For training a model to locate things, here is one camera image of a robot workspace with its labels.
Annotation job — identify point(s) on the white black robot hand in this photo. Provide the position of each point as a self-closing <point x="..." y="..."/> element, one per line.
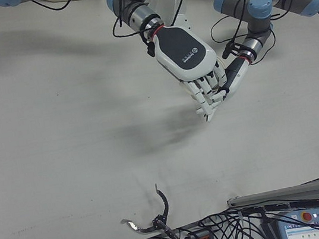
<point x="180" y="50"/>
<point x="238" y="73"/>

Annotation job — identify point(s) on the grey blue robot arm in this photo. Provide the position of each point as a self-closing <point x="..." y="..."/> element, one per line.
<point x="259" y="5"/>
<point x="137" y="11"/>

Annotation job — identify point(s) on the metal reacher grabber tool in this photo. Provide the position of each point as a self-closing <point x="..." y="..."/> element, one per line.
<point x="162" y="212"/>

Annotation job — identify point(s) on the black orange connector box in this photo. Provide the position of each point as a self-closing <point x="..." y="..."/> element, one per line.
<point x="200" y="237"/>

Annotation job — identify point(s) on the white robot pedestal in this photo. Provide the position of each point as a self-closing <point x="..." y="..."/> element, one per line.
<point x="168" y="7"/>

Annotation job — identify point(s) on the aluminium profile post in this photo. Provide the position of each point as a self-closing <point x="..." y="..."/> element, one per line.
<point x="293" y="189"/>

